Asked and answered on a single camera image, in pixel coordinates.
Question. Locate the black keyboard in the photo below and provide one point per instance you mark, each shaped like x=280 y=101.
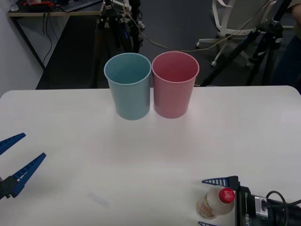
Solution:
x=77 y=4

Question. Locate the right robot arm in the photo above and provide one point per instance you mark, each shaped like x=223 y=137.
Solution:
x=282 y=212

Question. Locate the pink plastic bin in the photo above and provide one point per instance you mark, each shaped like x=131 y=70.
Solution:
x=174 y=94

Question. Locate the wooden desk with black frame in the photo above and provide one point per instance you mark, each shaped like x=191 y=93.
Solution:
x=35 y=13

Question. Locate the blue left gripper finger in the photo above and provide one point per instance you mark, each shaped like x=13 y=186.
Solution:
x=26 y=173
x=11 y=141

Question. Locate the red object on desk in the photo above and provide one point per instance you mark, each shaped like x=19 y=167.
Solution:
x=35 y=3

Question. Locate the white office chair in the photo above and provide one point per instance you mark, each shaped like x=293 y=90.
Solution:
x=225 y=26

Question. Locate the black camera tripod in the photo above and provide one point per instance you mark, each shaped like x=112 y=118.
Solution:
x=117 y=28
x=265 y=35

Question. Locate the plastic bottle with red cap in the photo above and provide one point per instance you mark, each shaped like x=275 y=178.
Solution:
x=214 y=204

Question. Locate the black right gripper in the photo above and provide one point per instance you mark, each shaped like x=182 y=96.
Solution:
x=244 y=207

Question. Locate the pale blue plastic bin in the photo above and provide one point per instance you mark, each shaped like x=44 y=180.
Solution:
x=130 y=94

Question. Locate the clear plastic bottle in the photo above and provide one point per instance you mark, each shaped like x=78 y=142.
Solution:
x=14 y=5

